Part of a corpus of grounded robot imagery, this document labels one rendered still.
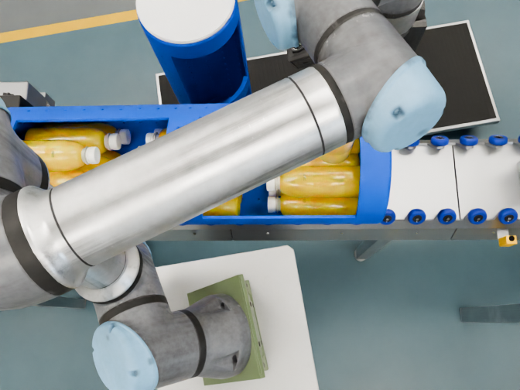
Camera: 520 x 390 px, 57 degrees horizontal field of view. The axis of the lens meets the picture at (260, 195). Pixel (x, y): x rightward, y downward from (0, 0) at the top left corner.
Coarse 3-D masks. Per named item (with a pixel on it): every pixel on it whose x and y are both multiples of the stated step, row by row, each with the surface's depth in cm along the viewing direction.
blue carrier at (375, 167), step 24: (24, 120) 106; (48, 120) 106; (72, 120) 106; (96, 120) 105; (120, 120) 105; (144, 120) 105; (168, 120) 121; (192, 120) 103; (144, 144) 127; (360, 144) 99; (360, 168) 99; (384, 168) 98; (264, 192) 125; (360, 192) 100; (384, 192) 100; (216, 216) 108; (240, 216) 107; (264, 216) 107; (288, 216) 107; (312, 216) 106; (336, 216) 106; (360, 216) 105; (384, 216) 105
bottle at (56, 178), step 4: (52, 172) 110; (56, 172) 110; (60, 172) 110; (64, 172) 110; (68, 172) 110; (72, 172) 110; (76, 172) 110; (80, 172) 111; (52, 176) 109; (56, 176) 109; (60, 176) 109; (64, 176) 109; (68, 176) 109; (72, 176) 109; (52, 180) 109; (56, 180) 109; (60, 180) 109; (64, 180) 109; (52, 184) 109; (56, 184) 109
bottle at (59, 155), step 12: (36, 144) 106; (48, 144) 106; (60, 144) 106; (72, 144) 107; (48, 156) 105; (60, 156) 105; (72, 156) 106; (84, 156) 107; (48, 168) 107; (60, 168) 107; (72, 168) 107
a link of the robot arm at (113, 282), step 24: (0, 120) 47; (0, 144) 45; (24, 144) 51; (0, 168) 43; (24, 168) 48; (120, 264) 74; (144, 264) 80; (96, 288) 74; (120, 288) 75; (144, 288) 79; (96, 312) 80
